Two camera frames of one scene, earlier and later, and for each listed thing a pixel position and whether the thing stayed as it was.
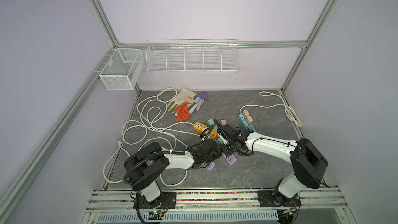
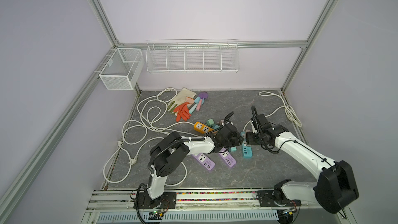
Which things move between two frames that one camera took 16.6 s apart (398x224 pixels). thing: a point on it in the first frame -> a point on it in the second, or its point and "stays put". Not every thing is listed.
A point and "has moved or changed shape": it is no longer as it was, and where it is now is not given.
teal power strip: (250, 126) has moved or changed shape
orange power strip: (200, 127) stays put
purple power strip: (231, 159) stays put
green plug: (210, 122) stays put
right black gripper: (222, 147) -> (249, 138)
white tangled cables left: (147, 129) stays put
